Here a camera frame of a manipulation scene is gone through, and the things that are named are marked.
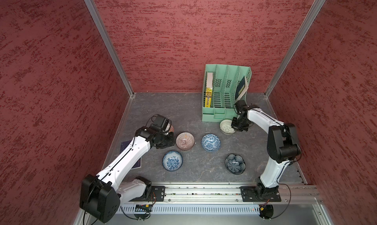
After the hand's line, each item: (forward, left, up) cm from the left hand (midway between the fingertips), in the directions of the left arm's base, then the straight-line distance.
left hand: (173, 145), depth 79 cm
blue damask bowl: (+7, -23, -11) cm, 26 cm away
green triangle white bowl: (+19, -34, -12) cm, 41 cm away
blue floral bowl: (-4, +1, -12) cm, 13 cm away
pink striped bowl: (+7, -6, -9) cm, 13 cm away
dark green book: (+44, -47, +3) cm, 64 cm away
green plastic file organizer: (+53, -36, -4) cm, 64 cm away
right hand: (+15, -39, -8) cm, 42 cm away
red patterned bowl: (+15, +3, -8) cm, 17 cm away
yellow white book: (+31, -21, +11) cm, 39 cm away
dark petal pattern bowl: (-6, -36, -11) cm, 38 cm away
